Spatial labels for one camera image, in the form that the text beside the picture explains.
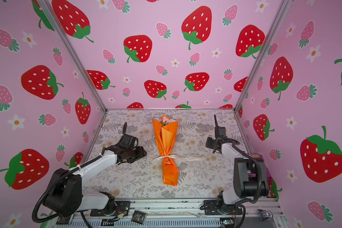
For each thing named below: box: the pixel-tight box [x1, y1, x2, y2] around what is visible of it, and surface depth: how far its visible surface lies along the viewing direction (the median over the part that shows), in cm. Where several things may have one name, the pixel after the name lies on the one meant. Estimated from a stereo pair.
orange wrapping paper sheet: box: [152, 118, 179, 187], surface depth 93 cm
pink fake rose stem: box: [160, 116, 170, 127], surface depth 106 cm
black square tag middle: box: [131, 209, 147, 225], surface depth 71 cm
